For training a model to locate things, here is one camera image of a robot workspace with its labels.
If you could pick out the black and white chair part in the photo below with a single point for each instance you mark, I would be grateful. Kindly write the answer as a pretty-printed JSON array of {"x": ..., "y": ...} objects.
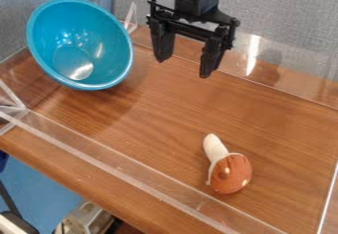
[{"x": 12, "y": 223}]

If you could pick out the brown and white toy mushroom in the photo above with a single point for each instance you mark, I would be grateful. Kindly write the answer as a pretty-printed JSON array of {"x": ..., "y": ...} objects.
[{"x": 230, "y": 171}]

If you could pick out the clear acrylic barrier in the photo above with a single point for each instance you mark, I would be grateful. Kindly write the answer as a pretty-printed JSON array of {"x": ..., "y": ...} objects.
[{"x": 126, "y": 145}]

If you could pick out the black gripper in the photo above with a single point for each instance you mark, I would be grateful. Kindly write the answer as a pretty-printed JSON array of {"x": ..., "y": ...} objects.
[{"x": 210, "y": 26}]

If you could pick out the blue plastic bowl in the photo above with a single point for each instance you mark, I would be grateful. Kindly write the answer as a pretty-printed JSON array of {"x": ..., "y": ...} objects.
[{"x": 80, "y": 44}]

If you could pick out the grey box under table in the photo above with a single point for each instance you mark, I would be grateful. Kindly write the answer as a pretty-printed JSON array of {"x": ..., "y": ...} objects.
[{"x": 87, "y": 219}]

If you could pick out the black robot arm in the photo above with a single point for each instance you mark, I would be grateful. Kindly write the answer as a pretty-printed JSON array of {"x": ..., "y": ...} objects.
[{"x": 202, "y": 5}]

